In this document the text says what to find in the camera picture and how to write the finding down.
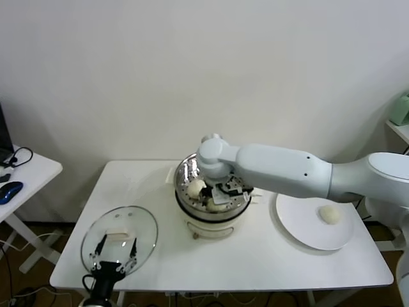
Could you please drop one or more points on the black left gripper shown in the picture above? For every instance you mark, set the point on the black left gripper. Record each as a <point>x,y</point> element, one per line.
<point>107,276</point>

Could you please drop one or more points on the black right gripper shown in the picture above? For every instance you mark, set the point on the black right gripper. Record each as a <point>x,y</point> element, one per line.
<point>221,195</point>

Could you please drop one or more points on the white steamed baozi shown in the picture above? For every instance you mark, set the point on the white steamed baozi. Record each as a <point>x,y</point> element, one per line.
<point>195,189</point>
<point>213,207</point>
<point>329,214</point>

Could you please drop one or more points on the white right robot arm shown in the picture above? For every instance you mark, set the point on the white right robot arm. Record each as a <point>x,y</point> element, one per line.
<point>281,169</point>

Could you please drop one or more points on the stainless steel steamer basket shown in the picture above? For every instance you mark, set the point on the stainless steel steamer basket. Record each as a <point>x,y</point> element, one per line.
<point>183,177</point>

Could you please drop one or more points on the glass pot lid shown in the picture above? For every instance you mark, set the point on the glass pot lid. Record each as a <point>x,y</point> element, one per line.
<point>143,236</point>

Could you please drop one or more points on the white electric cooking pot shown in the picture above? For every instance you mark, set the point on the white electric cooking pot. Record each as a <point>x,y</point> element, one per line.
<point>211,228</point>

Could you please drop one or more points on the white oval plate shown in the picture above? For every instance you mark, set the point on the white oval plate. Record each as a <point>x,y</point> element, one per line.
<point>297,224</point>

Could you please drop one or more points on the white side desk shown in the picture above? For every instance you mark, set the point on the white side desk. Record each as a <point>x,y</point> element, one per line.
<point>35,172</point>

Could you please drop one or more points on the blue computer mouse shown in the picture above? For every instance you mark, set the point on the blue computer mouse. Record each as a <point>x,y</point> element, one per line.
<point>11,191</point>

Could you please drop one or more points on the small dark desk gadget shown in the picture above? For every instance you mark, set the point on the small dark desk gadget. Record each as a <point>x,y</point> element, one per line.
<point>4,177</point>

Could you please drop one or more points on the black laptop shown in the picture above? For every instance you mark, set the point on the black laptop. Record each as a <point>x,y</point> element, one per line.
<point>4,134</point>

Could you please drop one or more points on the pale green box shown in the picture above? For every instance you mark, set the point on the pale green box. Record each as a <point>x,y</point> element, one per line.
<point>401,110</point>

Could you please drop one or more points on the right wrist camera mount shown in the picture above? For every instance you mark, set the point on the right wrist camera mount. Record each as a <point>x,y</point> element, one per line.
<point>238,188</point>

